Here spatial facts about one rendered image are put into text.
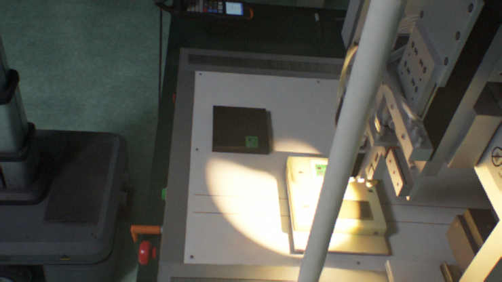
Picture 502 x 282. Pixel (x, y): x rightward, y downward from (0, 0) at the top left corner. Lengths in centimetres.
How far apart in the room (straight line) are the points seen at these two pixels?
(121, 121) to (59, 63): 51
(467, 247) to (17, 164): 126
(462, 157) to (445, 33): 19
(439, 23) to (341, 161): 25
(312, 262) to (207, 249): 34
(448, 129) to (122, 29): 245
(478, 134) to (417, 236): 35
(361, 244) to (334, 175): 47
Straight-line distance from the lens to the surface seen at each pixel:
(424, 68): 68
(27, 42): 297
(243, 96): 123
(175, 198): 101
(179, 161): 107
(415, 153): 66
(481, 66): 70
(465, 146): 76
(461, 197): 116
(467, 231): 95
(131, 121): 244
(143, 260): 96
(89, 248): 170
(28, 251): 174
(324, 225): 58
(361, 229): 98
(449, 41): 66
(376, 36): 43
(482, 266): 80
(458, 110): 73
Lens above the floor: 162
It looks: 42 degrees down
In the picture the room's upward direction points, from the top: 8 degrees clockwise
